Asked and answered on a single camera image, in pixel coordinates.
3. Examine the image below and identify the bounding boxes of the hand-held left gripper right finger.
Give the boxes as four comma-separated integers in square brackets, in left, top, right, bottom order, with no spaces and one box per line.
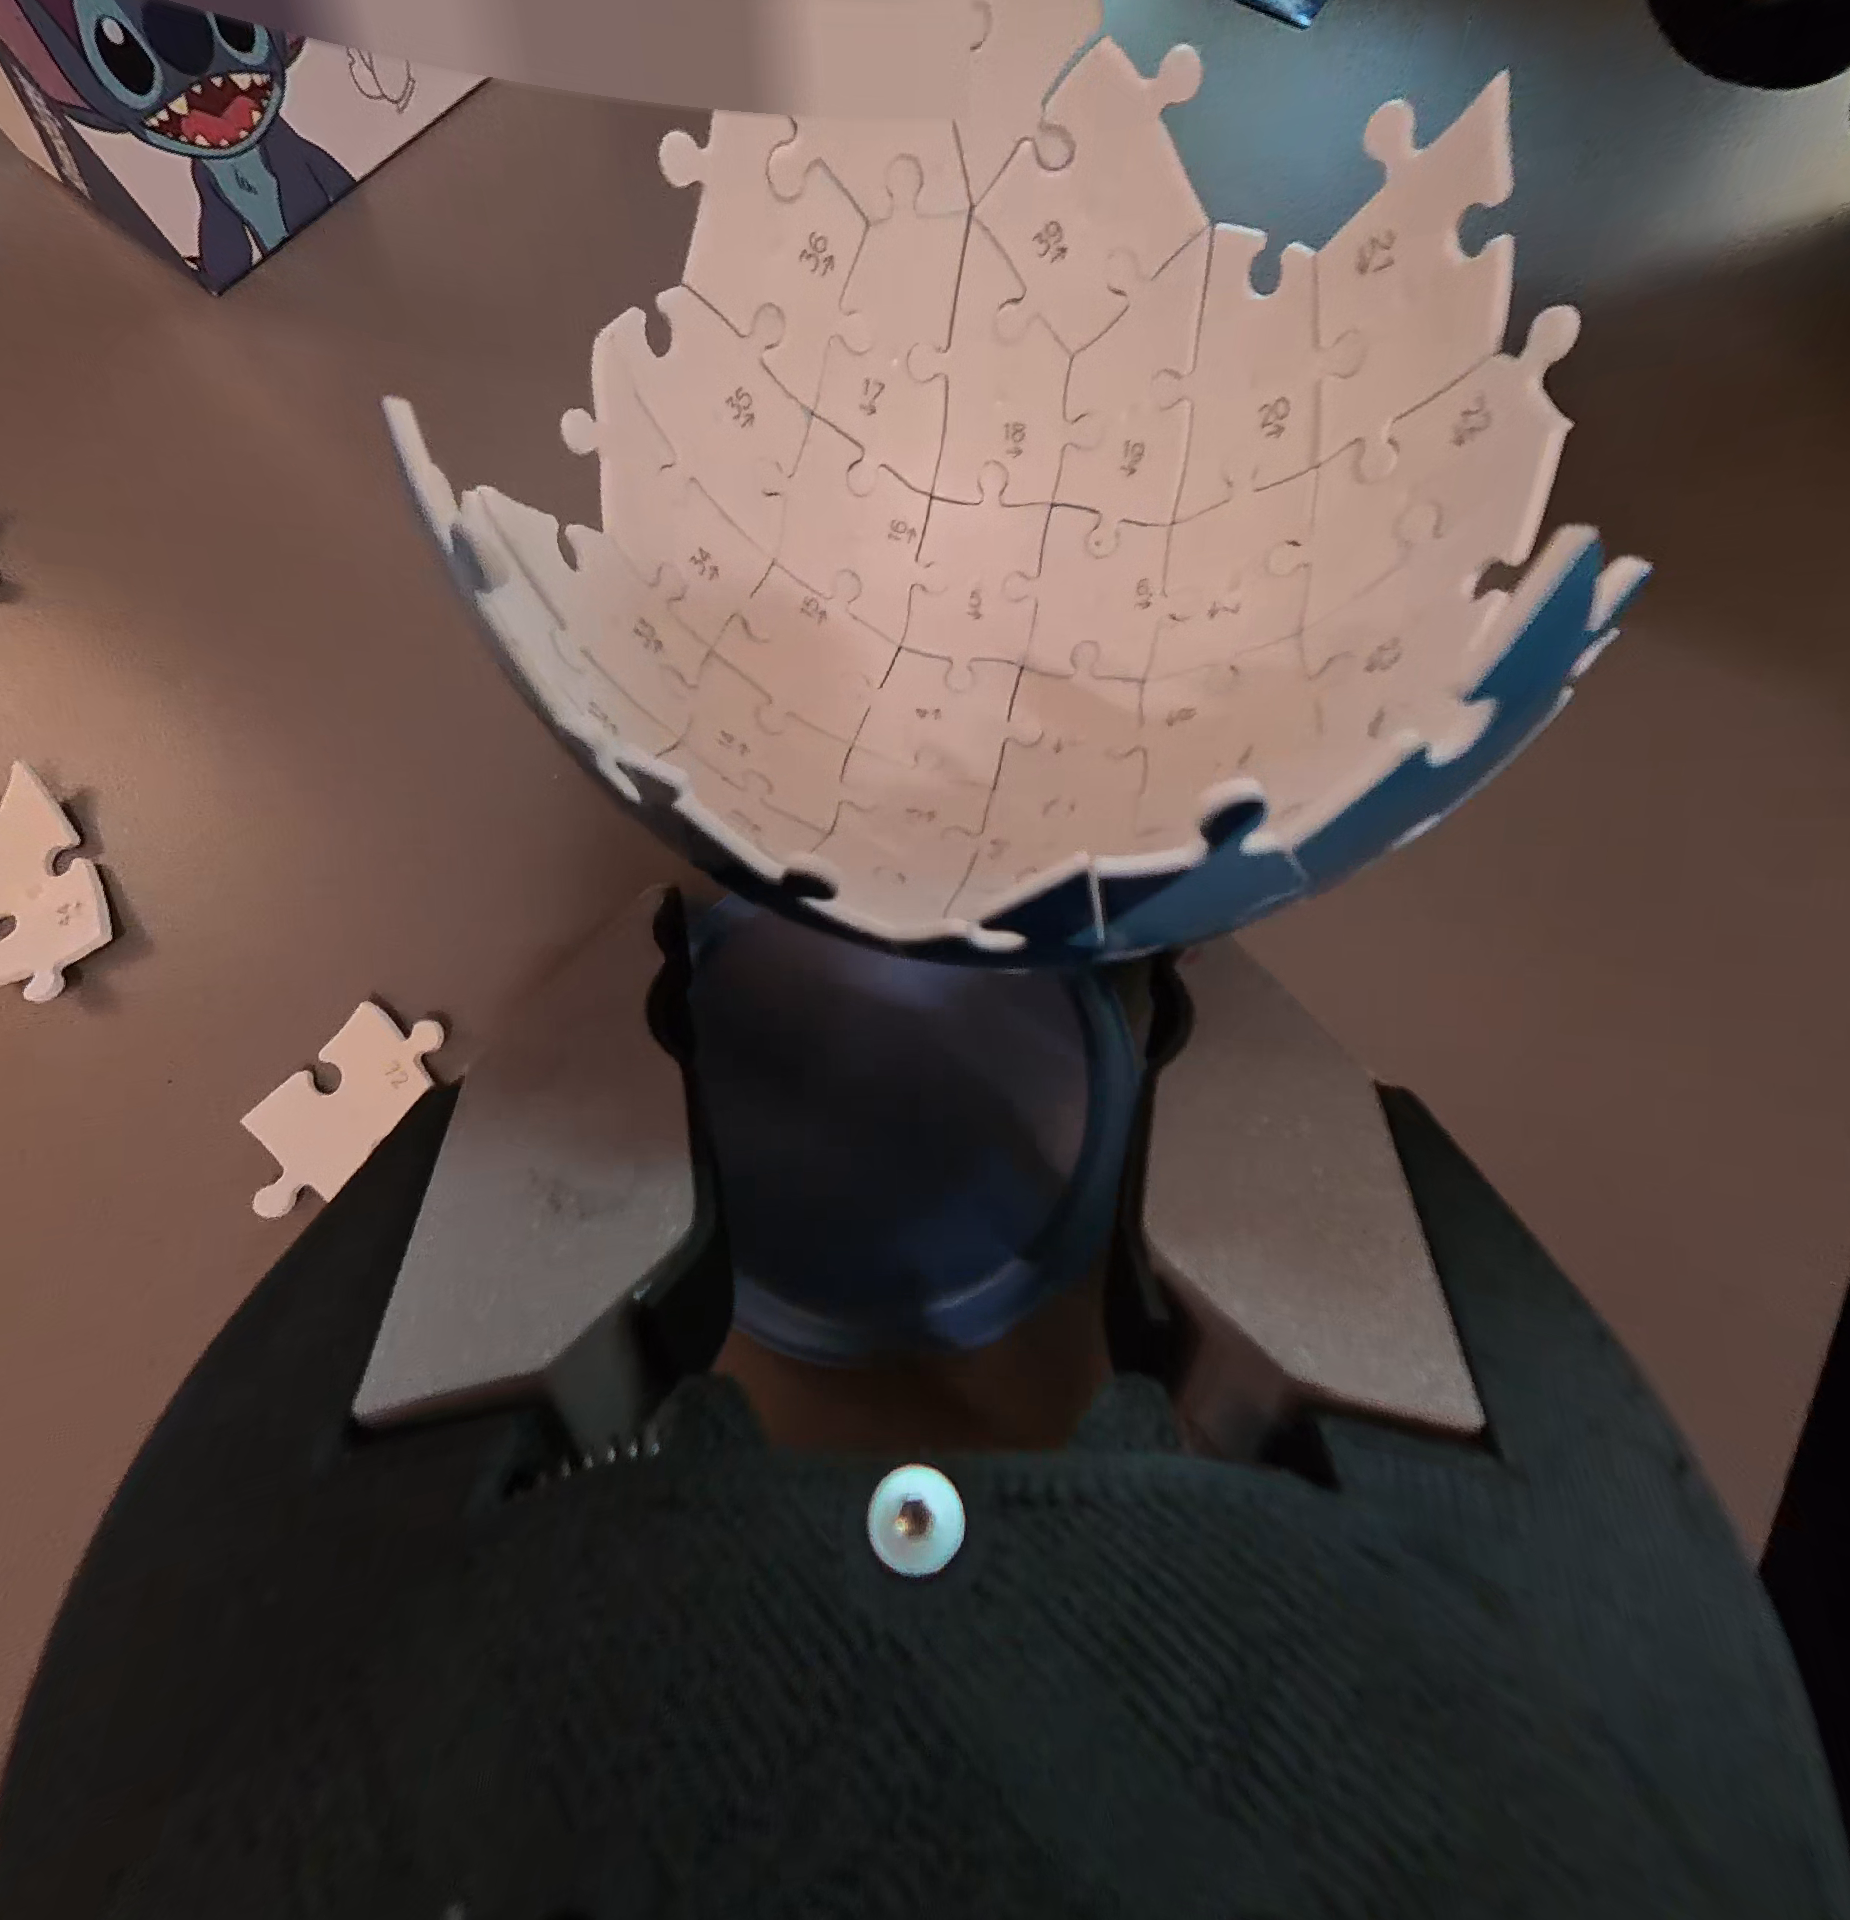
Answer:
[1107,938,1488,1450]

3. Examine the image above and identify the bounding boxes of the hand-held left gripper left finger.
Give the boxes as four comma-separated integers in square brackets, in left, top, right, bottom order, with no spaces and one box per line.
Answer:
[347,885,724,1450]

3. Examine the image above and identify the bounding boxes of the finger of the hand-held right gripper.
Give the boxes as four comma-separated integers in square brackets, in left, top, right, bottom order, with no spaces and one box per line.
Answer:
[302,0,994,120]

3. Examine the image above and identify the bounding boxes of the blue round ball stand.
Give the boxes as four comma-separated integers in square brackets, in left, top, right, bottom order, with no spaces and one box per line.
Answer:
[683,895,1158,1363]

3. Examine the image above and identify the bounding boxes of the blue and white puzzle ball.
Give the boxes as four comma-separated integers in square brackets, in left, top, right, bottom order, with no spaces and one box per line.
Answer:
[381,32,1657,968]

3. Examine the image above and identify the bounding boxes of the white loose puzzle piece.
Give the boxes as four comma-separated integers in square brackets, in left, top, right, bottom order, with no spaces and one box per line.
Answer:
[240,999,449,1219]
[0,760,112,1005]

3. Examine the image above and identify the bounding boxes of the cartoon puzzle box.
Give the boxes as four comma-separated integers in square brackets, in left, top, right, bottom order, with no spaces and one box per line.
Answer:
[0,0,496,300]

